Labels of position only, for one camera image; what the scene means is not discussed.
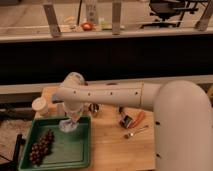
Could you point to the light blue towel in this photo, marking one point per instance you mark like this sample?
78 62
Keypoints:
68 125

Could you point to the metal spoon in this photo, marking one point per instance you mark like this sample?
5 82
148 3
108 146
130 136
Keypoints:
131 134

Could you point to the black marker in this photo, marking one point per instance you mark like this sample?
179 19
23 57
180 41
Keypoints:
121 110

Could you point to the white lidded cup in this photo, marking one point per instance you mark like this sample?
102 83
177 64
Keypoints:
40 105

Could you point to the orange object on shelf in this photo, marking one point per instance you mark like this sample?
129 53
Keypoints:
87 26

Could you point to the bunch of dark grapes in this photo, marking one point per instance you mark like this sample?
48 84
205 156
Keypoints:
41 148

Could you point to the black office chair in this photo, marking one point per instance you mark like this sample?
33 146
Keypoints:
165 9

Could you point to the small brown block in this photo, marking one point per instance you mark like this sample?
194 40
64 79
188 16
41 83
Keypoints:
60 110

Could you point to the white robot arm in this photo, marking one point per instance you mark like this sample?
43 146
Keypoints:
183 116

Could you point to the small metal cup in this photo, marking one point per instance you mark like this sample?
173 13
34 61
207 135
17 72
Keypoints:
94 109

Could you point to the green plastic tray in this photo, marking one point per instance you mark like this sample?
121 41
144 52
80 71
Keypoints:
68 151

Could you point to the black stand at left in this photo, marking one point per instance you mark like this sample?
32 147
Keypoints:
12 164

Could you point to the orange handled peeler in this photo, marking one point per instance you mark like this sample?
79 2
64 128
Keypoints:
128 122

